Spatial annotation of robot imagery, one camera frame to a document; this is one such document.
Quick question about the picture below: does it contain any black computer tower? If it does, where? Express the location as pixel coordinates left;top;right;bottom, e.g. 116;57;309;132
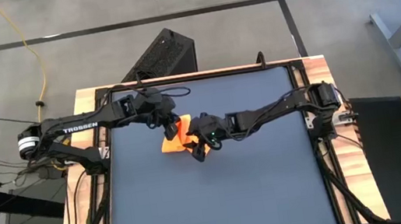
114;24;199;84

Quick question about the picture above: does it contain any yellow cable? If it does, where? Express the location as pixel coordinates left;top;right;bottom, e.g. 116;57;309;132
0;0;66;178

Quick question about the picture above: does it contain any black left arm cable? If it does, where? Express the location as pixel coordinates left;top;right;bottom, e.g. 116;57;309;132
102;75;192;109

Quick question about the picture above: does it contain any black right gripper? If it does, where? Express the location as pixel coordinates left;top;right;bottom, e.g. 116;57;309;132
185;110;234;164

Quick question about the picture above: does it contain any black desk base bar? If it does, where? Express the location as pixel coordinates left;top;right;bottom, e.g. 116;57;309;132
0;178;68;224

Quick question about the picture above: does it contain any black cable hook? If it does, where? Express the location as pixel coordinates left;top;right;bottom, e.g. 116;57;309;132
255;51;268;70

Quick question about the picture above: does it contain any black aluminium table frame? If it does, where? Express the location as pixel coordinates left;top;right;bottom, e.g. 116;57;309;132
38;48;389;224

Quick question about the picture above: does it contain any orange microfibre towel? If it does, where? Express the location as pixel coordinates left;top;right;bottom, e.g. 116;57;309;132
157;110;212;162

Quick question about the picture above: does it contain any grey-blue table mat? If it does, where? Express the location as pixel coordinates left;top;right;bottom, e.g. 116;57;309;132
87;61;339;224

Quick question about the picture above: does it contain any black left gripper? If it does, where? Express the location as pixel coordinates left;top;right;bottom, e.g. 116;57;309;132
142;86;184;144

